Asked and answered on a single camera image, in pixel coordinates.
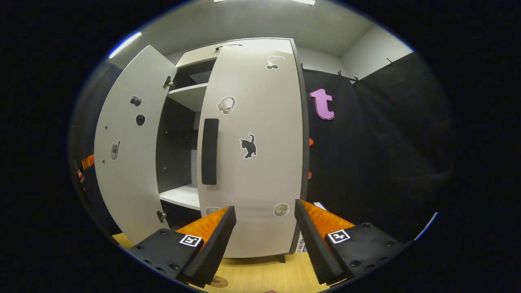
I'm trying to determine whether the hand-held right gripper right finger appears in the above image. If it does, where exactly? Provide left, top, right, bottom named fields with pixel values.
left=294, top=199, right=414, bottom=285

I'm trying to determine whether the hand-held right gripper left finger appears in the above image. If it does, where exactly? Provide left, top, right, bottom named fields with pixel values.
left=129, top=206, right=237, bottom=289

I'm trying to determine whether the white cabinet door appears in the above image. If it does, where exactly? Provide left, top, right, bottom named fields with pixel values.
left=94, top=45, right=177, bottom=245
left=197, top=39, right=304, bottom=258

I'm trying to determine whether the white cabinet shelf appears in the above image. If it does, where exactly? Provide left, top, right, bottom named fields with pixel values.
left=167, top=83, right=209, bottom=112
left=160, top=184, right=202, bottom=211

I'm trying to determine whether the white cabinet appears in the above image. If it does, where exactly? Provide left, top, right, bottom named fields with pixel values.
left=157, top=37, right=310, bottom=263

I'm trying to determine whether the black door handle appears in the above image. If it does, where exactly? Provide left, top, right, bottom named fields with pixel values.
left=201, top=118, right=219, bottom=185

